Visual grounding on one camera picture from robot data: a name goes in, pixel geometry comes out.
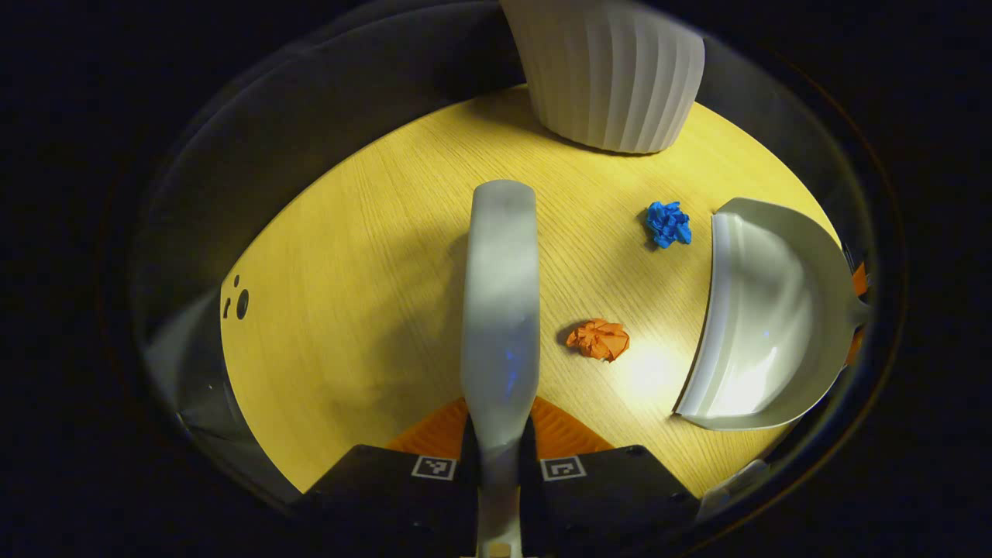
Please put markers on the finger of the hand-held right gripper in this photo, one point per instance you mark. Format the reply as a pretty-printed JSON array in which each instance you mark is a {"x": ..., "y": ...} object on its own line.
[
  {"x": 854, "y": 347},
  {"x": 860, "y": 279}
]

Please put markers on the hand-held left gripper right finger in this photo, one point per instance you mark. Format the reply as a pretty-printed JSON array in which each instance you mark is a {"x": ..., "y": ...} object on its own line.
[{"x": 589, "y": 504}]

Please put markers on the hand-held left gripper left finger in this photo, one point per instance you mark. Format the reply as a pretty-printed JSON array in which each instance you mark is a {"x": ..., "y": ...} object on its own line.
[{"x": 418, "y": 504}]

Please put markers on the white dustpan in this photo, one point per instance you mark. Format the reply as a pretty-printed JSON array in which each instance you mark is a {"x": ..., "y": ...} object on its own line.
[{"x": 775, "y": 325}]

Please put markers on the orange paper trash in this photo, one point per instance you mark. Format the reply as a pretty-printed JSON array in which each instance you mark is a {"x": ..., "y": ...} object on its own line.
[{"x": 598, "y": 339}]

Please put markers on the blue paper trash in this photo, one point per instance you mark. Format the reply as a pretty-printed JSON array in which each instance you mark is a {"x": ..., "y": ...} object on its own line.
[{"x": 669, "y": 225}]

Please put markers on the white ribbed garbage bin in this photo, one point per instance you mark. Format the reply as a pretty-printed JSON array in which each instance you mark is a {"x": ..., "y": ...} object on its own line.
[{"x": 612, "y": 77}]

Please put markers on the wooden desktop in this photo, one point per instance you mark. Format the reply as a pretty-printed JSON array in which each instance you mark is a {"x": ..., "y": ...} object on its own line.
[{"x": 372, "y": 310}]

